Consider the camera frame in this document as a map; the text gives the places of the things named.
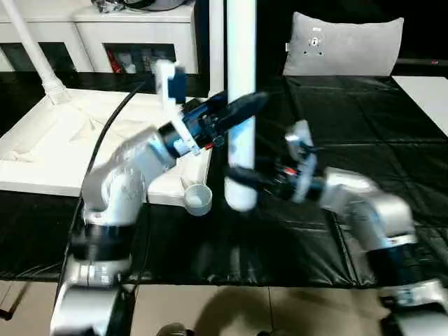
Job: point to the white plastic table leg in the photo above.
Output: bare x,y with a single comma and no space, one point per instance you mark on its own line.
216,45
241,52
35,56

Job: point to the white plastic table top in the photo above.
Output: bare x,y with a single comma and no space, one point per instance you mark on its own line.
52,140

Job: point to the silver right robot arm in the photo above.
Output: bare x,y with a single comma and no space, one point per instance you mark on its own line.
378,217

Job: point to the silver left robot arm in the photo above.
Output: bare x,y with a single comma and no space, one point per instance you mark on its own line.
119,185

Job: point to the black box with yellow label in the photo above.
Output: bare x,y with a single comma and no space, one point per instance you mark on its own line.
273,35

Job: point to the black work mat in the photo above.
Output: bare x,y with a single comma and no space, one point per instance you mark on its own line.
350,140

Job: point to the grey cushion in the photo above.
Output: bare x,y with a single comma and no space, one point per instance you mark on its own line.
343,49

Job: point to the grey rounded device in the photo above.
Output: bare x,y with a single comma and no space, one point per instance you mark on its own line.
157,3

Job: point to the white cabinet with glass doors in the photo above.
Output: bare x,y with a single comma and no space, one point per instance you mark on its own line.
105,31

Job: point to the dark tangled small object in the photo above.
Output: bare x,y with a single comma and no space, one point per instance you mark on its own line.
106,5

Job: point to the white flat board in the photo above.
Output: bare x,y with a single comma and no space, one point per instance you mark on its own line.
427,98

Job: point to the thin black stand leg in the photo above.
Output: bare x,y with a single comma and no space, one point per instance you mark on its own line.
14,301

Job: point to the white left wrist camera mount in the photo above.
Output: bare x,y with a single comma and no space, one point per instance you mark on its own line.
168,91

